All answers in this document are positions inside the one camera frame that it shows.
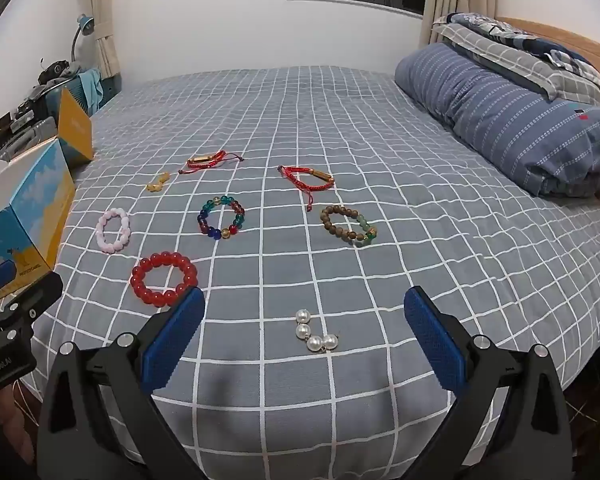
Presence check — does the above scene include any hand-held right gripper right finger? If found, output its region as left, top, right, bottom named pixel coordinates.
left=403, top=286, right=588, bottom=480

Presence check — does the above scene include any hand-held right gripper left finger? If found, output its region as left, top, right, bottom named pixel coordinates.
left=36, top=286, right=207, bottom=480

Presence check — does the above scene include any red cord bracelet gold tube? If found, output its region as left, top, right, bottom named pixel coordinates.
left=277, top=165, right=335, bottom=212
left=179, top=150, right=244, bottom=175

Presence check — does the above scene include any person's left hand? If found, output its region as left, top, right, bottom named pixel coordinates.
left=0, top=374, right=37, bottom=467

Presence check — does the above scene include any blue and yellow printed box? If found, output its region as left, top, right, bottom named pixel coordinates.
left=0, top=137, right=77, bottom=311

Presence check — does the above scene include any yellow cardboard box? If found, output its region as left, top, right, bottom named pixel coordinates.
left=59, top=87, right=95, bottom=168

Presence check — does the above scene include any pile of dark electronics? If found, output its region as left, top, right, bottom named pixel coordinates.
left=0, top=60, right=81, bottom=161

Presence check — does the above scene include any teal cloth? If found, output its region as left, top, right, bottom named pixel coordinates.
left=77, top=67, right=104, bottom=111

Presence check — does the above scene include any blue ribbed storage bin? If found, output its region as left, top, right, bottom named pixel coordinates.
left=62, top=74, right=122, bottom=111

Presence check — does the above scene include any grey checked bed sheet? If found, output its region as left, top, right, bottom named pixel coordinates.
left=10, top=65, right=600, bottom=480

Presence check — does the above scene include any blue striped pillow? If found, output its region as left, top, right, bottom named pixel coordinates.
left=395, top=42, right=600, bottom=198

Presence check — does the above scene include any blue desk lamp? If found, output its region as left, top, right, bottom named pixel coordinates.
left=70, top=14, right=97, bottom=66

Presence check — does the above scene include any blue white patterned pillow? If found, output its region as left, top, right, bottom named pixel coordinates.
left=447, top=11, right=598, bottom=68

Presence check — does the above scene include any red bead bracelet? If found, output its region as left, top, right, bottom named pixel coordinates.
left=130, top=251, right=198, bottom=307

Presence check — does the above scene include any pink bead bracelet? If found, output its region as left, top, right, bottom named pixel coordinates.
left=96, top=207, right=131, bottom=254

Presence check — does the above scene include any white pearl string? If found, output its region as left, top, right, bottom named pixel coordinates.
left=295, top=308, right=342, bottom=354

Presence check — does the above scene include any multicolour glass bead bracelet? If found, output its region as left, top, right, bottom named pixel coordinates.
left=196, top=195, right=246, bottom=241

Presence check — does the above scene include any brown wooden bead bracelet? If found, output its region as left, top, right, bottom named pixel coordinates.
left=320, top=204, right=379, bottom=248

